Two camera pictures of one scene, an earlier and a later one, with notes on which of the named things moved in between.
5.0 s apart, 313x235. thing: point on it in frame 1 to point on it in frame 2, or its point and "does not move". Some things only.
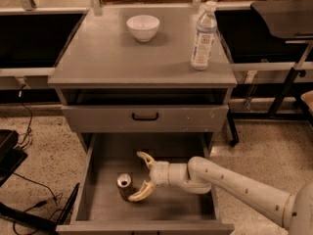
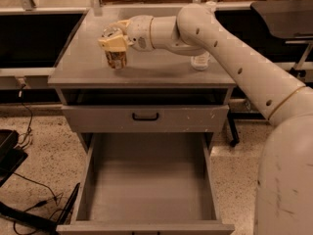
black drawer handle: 145,118 does not move
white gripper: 160,173 to 139,32
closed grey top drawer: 146,118 does not move
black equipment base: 12,156 does not move
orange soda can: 124,185 to 115,59
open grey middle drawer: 163,210 does not move
